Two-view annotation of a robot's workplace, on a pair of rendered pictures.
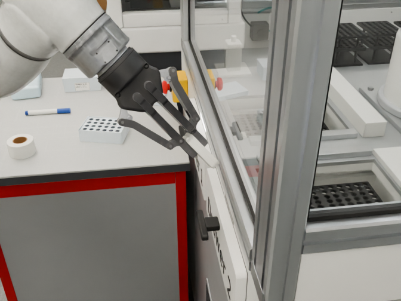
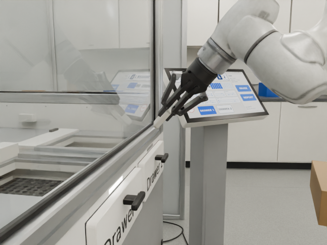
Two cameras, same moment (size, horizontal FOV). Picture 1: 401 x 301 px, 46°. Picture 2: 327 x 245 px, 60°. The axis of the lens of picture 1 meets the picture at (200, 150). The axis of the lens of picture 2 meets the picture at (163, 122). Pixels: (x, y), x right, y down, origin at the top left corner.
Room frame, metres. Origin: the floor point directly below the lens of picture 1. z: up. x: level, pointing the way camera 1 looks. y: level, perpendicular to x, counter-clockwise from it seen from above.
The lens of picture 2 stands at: (1.45, 0.26, 1.16)
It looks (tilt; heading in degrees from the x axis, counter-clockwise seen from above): 9 degrees down; 198
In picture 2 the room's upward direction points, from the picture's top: straight up
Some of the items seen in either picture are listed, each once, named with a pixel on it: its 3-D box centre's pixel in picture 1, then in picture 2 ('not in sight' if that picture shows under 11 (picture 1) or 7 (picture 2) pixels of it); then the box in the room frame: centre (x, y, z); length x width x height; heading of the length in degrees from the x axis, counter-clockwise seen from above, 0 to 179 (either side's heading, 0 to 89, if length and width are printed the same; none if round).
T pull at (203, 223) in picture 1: (209, 224); (161, 157); (0.64, -0.01, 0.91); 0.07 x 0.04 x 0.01; 8
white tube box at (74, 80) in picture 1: (83, 79); not in sight; (1.53, 0.41, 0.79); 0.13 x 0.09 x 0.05; 97
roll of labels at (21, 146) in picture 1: (21, 146); not in sight; (1.09, 0.49, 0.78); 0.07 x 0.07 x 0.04
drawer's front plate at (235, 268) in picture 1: (223, 236); (153, 166); (0.64, -0.04, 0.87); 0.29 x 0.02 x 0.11; 8
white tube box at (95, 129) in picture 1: (104, 129); not in sight; (1.19, 0.28, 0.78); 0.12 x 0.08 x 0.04; 83
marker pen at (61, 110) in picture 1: (48, 111); not in sight; (1.32, 0.48, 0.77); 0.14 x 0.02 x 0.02; 98
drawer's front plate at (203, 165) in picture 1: (199, 145); (120, 213); (0.95, 0.00, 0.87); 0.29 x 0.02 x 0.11; 8
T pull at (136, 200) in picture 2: (187, 134); (133, 200); (0.95, 0.03, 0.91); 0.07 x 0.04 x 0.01; 8
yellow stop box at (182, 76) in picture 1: (178, 86); not in sight; (1.28, 0.07, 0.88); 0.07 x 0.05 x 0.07; 8
